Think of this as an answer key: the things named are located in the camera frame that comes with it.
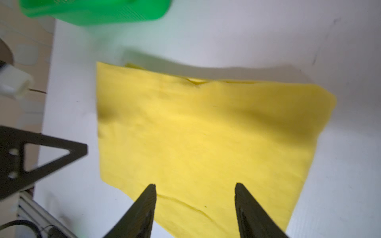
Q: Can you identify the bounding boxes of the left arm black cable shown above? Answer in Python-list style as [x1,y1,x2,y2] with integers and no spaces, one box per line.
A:
[0,219,44,238]

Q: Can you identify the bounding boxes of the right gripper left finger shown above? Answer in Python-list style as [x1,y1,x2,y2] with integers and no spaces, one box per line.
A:
[105,184,157,238]

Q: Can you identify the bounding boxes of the yellow trousers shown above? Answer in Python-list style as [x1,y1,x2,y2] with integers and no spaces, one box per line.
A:
[97,62,336,238]

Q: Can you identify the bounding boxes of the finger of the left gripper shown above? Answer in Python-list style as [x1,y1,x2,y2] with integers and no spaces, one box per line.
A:
[1,126,88,200]

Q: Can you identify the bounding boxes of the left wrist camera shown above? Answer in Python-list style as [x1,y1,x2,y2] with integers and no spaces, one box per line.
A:
[1,60,34,100]

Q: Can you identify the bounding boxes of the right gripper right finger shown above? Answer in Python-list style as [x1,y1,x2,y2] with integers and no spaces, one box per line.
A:
[235,183,288,238]

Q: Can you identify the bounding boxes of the green plastic basket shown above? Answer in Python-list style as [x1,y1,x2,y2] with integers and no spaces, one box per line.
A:
[19,0,171,26]

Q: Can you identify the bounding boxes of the aluminium front rail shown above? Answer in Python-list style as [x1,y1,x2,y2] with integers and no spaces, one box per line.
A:
[17,191,76,238]

